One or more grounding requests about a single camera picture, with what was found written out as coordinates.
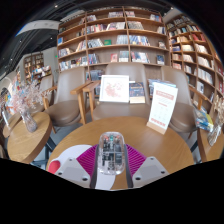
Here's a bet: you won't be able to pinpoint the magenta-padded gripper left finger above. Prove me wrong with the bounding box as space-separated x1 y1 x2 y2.
54 143 100 190

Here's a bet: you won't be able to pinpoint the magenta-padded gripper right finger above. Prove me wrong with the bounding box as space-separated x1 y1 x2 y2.
123 143 170 190

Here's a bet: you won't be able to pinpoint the transparent computer mouse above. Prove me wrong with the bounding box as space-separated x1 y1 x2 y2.
97 131 127 176

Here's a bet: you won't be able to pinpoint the white mouse pad, red rest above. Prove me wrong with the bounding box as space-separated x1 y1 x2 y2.
47 143 118 191

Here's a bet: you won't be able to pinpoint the brown padded armchair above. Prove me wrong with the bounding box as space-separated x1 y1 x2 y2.
41 66 89 128
159 65 213 134
81 62 156 122

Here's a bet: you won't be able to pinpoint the white red sign, wooden base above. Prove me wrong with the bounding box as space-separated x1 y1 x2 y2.
145 81 179 135

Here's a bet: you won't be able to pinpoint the round wooden side table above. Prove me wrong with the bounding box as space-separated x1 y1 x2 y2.
196 128 224 163
6 111 54 164

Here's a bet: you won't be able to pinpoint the glass vase, pink dried flowers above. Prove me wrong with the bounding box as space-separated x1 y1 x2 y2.
9 79 48 134

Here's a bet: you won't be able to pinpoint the dark cover book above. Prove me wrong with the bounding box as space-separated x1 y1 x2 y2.
128 81 147 105

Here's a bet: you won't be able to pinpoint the white framed picture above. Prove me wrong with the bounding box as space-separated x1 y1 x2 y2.
98 74 131 104

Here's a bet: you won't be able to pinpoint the stack of colourful books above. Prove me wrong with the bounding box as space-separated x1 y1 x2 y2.
193 106 215 133

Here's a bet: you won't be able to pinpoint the glass vase, pale dried flowers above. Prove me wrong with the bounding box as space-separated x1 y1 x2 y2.
206 94 224 148

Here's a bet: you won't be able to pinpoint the small distant wooden bookshelf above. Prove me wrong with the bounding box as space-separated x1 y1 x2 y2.
23 51 53 84

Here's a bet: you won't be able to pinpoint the curved wooden bookshelf unit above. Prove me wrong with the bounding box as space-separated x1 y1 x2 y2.
164 13 224 114

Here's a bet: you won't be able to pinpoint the wide wooden bookshelf unit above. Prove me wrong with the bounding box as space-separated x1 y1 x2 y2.
55 5 168 81

